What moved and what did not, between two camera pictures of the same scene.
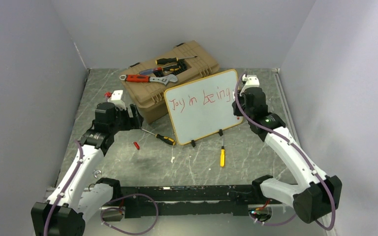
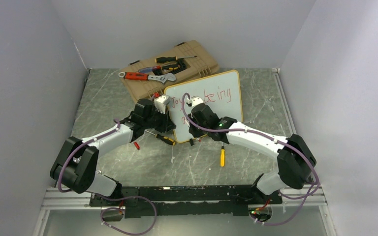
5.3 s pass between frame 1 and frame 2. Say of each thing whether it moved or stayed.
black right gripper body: moved
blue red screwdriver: stayed
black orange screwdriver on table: stayed
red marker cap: stayed
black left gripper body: moved
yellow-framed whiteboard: stayed
